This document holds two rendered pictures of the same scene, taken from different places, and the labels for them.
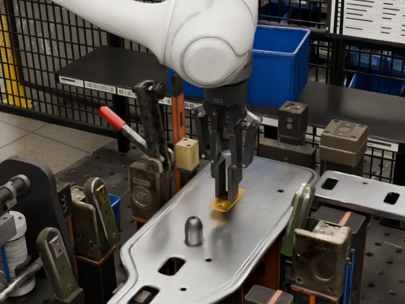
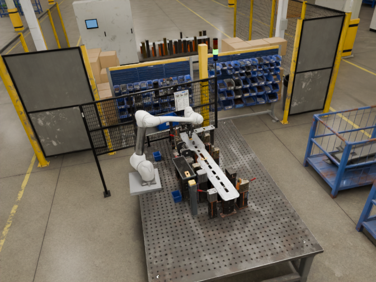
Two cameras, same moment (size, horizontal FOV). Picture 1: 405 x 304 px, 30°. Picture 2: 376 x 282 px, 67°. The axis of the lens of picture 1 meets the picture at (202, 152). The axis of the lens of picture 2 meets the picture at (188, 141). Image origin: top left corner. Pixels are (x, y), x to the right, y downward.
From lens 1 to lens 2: 2.78 m
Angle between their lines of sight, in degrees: 40
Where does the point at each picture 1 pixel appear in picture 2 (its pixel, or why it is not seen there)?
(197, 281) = (201, 146)
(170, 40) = (196, 120)
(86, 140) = (79, 161)
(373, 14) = (182, 106)
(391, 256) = not seen: hidden behind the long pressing
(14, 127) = (53, 169)
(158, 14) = (193, 117)
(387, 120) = not seen: hidden behind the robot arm
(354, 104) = not seen: hidden behind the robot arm
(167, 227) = (188, 144)
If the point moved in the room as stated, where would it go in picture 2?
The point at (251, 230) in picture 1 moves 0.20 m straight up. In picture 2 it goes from (197, 139) to (196, 126)
